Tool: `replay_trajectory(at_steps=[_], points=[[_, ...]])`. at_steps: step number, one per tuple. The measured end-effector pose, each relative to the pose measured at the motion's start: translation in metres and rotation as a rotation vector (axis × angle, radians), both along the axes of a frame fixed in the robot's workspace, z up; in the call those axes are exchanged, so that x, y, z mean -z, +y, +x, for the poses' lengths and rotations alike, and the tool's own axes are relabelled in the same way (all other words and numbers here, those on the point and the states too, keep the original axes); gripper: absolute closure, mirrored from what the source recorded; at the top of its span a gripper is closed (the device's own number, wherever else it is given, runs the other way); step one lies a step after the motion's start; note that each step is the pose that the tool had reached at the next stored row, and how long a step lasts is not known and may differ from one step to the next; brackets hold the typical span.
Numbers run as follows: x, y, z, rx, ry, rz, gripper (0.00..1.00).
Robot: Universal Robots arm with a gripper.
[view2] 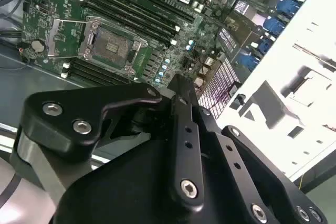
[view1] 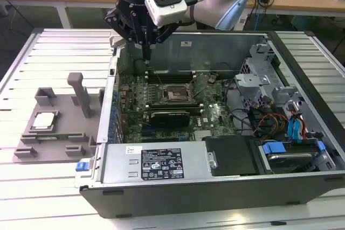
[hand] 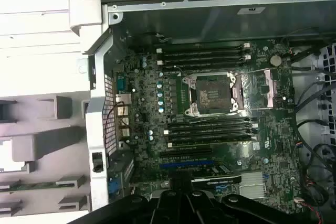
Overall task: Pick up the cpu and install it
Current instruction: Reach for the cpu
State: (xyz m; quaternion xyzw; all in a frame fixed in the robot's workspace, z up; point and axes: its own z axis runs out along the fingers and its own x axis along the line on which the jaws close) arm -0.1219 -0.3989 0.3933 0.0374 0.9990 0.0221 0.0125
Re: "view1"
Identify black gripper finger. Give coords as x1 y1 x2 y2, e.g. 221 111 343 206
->
104 9 148 62
145 23 174 62

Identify silver CPU chip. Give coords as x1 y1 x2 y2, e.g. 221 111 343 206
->
31 111 59 130

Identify black RAM slot row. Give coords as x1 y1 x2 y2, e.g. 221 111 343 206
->
144 68 197 85
145 101 203 115

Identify thin locking lever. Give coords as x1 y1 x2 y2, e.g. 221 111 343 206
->
150 65 163 87
192 88 210 101

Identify metal socket cover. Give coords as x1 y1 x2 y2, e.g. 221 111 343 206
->
188 74 203 99

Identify black graphics card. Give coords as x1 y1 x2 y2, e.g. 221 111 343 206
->
149 109 191 129

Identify green motherboard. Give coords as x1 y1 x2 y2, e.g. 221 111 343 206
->
118 72 238 144

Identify grey metal drive cage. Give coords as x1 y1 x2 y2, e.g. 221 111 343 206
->
233 41 304 112

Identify small silver heatsink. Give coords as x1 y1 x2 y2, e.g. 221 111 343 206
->
194 130 213 141

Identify grey parts rack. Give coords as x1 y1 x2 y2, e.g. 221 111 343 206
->
13 72 106 165

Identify black power supply label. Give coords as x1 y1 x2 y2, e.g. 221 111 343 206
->
141 148 184 180

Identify grey power supply unit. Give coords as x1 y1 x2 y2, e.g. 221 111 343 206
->
101 142 213 184

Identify green RAM stick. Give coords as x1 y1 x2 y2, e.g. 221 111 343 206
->
36 134 83 142

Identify black plastic shroud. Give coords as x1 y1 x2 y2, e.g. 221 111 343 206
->
202 135 261 177

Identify open black PC case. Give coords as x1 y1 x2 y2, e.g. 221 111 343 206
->
79 29 345 220

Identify hard disk blue carrier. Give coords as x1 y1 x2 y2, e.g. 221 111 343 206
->
258 140 328 175

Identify red yellow power wires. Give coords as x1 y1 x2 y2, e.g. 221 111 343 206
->
253 113 288 135

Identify blue SATA wire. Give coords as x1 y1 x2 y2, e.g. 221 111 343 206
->
287 115 305 144

